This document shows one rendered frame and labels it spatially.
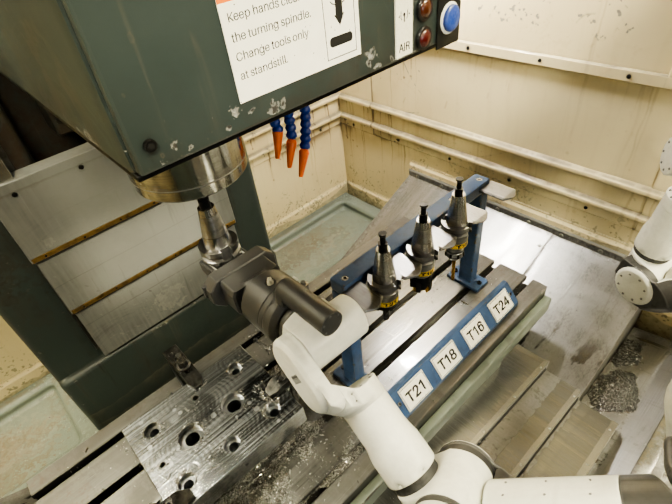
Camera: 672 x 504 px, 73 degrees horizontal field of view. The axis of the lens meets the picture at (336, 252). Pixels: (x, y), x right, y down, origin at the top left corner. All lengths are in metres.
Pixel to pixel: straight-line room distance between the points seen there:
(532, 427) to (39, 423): 1.44
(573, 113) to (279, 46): 1.07
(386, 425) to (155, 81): 0.45
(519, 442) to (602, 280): 0.56
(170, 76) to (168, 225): 0.84
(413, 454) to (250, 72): 0.47
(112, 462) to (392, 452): 0.70
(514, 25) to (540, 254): 0.67
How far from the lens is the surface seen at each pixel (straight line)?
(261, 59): 0.44
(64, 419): 1.73
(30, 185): 1.07
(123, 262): 1.21
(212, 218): 0.70
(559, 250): 1.57
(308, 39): 0.47
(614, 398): 1.47
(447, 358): 1.08
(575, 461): 1.27
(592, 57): 1.35
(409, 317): 1.20
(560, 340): 1.45
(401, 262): 0.88
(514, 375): 1.33
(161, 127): 0.41
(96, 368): 1.39
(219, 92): 0.43
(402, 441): 0.61
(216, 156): 0.59
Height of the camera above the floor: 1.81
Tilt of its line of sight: 40 degrees down
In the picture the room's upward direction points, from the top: 8 degrees counter-clockwise
